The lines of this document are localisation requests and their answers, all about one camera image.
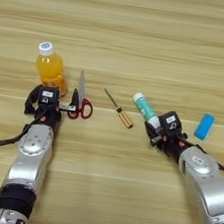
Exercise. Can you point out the blue eraser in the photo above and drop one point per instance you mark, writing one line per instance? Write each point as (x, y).
(205, 126)

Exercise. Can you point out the teal white glue stick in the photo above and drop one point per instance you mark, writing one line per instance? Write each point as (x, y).
(145, 107)

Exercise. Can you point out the orange juice bottle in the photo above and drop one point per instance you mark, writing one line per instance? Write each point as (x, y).
(51, 68)

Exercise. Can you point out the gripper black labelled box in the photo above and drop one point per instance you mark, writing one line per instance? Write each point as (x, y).
(169, 122)
(48, 97)

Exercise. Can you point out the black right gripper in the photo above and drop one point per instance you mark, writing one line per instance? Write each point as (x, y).
(173, 148)

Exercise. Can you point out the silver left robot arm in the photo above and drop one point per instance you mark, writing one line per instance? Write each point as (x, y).
(32, 156)

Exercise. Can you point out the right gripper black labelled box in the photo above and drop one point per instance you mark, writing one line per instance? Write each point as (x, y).
(169, 122)

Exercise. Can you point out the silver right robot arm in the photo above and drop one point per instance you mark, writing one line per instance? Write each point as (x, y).
(207, 188)

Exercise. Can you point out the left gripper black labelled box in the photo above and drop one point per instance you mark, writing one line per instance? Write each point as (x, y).
(48, 97)

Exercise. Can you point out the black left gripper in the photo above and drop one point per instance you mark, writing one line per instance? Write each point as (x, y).
(49, 118)

